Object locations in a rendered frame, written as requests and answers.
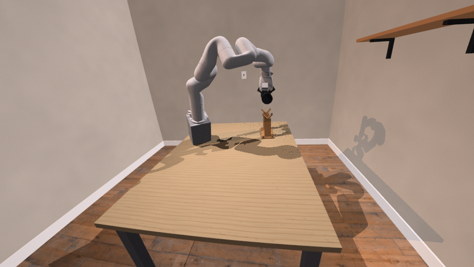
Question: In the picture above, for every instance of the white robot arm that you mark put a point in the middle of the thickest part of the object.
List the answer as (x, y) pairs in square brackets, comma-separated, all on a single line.
[(219, 46)]

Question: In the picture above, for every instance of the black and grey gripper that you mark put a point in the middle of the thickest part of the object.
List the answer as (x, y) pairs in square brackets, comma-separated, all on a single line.
[(270, 84)]

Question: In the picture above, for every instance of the dark grey dumbbell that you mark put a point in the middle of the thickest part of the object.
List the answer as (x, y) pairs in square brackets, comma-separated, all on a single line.
[(266, 97)]

